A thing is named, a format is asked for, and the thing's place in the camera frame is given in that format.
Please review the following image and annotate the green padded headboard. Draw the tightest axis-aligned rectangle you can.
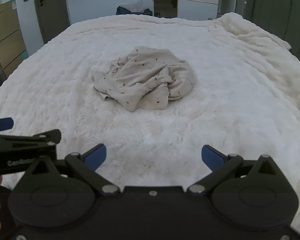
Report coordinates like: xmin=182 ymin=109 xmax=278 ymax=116
xmin=236 ymin=0 xmax=300 ymax=71

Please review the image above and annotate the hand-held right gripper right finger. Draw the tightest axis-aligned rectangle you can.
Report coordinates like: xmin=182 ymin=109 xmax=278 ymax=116
xmin=187 ymin=145 xmax=287 ymax=194

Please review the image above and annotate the white fluffy blanket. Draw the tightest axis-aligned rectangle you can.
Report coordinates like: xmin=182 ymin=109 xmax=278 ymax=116
xmin=0 ymin=12 xmax=300 ymax=240

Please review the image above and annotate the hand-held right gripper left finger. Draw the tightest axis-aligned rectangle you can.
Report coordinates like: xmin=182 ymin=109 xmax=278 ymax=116
xmin=22 ymin=144 xmax=121 ymax=195

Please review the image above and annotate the beige printed garment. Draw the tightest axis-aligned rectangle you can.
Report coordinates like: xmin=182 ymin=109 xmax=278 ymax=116
xmin=92 ymin=46 xmax=198 ymax=112

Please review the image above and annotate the grey-green door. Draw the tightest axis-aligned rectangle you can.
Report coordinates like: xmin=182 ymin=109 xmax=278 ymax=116
xmin=32 ymin=0 xmax=72 ymax=44

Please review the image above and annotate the wooden drawer cabinet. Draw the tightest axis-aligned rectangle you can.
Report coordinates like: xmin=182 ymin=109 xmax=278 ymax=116
xmin=0 ymin=0 xmax=29 ymax=78

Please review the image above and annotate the clear plastic bag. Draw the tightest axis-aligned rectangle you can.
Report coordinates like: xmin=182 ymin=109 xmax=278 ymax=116
xmin=126 ymin=0 xmax=145 ymax=12

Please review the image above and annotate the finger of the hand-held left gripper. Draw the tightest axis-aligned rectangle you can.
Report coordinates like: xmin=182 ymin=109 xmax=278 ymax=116
xmin=0 ymin=129 xmax=62 ymax=155
xmin=0 ymin=117 xmax=14 ymax=133

